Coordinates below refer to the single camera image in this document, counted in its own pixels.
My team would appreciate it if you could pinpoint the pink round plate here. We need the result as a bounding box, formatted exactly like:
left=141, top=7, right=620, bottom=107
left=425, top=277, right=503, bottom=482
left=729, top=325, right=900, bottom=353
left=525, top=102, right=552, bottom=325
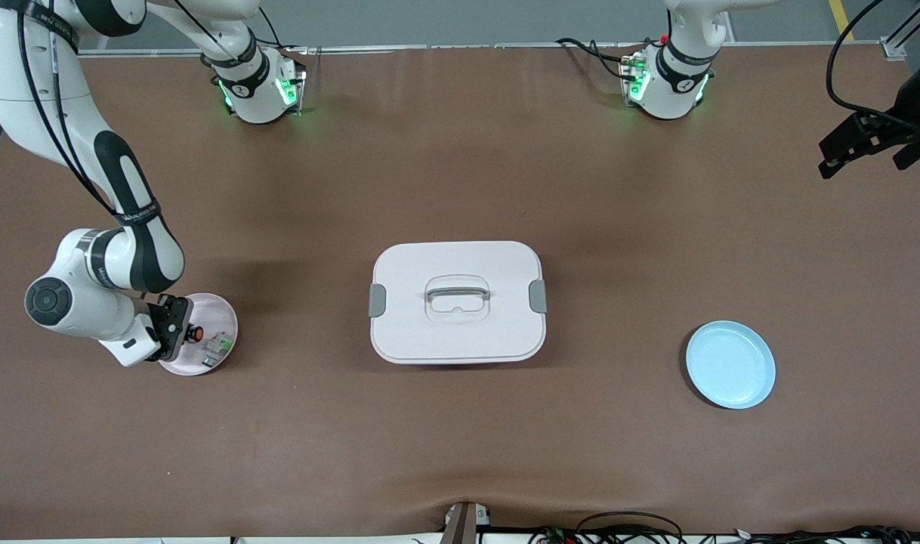
left=158, top=292, right=239, bottom=377

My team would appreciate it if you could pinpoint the small green white component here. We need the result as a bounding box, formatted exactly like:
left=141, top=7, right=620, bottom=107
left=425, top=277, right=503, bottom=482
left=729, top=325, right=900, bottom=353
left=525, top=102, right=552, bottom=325
left=202, top=329, right=236, bottom=369

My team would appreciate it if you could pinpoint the light blue round plate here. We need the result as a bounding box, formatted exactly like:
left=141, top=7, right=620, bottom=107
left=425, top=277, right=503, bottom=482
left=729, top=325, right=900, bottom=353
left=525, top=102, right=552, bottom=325
left=685, top=320, right=776, bottom=410

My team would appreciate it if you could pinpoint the white lidded storage box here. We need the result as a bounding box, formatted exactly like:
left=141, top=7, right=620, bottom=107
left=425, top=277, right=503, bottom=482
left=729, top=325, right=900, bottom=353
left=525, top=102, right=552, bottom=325
left=368, top=240, right=549, bottom=366

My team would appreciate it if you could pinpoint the brown table mat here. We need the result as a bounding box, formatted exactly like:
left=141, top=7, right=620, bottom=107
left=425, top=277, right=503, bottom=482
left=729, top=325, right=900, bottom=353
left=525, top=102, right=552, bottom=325
left=0, top=44, right=920, bottom=539

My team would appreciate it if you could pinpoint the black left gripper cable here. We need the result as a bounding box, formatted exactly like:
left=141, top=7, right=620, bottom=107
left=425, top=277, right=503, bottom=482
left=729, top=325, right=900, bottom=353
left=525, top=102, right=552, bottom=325
left=826, top=0, right=920, bottom=138

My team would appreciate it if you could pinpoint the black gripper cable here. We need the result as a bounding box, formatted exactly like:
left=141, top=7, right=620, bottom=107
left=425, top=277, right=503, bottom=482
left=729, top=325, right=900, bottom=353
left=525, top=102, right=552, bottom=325
left=826, top=0, right=920, bottom=138
left=18, top=0, right=238, bottom=217

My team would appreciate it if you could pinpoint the aluminium frame profile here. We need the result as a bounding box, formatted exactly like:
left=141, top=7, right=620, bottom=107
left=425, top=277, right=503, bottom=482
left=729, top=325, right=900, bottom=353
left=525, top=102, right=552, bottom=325
left=879, top=0, right=920, bottom=61

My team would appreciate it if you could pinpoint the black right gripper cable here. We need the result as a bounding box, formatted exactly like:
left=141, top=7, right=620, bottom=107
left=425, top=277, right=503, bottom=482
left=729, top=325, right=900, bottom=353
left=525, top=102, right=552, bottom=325
left=18, top=0, right=238, bottom=217

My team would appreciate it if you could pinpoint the grey box lid handle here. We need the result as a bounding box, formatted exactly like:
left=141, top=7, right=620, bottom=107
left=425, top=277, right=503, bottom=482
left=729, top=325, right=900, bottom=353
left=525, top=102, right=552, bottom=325
left=426, top=286, right=491, bottom=302

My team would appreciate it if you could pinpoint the black left base cable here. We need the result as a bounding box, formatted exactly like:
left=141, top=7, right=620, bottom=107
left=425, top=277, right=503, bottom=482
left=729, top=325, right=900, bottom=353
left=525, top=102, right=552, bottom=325
left=555, top=36, right=642, bottom=82

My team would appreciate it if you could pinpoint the brown camera mount post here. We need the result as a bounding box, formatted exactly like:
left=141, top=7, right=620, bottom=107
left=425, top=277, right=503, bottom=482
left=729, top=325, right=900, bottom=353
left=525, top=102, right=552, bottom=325
left=441, top=501, right=492, bottom=544

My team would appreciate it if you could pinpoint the silver table edge rail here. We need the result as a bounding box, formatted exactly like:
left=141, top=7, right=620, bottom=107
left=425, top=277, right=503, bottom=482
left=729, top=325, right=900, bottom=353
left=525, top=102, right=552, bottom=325
left=79, top=43, right=884, bottom=58

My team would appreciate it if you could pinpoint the tangled cable bundle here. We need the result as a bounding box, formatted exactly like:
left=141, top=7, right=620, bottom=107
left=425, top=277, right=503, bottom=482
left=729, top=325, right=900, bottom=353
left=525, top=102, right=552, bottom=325
left=528, top=525, right=920, bottom=544

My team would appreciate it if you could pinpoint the black looped cable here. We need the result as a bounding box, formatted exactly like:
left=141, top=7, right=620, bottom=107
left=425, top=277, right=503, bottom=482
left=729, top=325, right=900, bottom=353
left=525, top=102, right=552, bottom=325
left=577, top=512, right=685, bottom=544

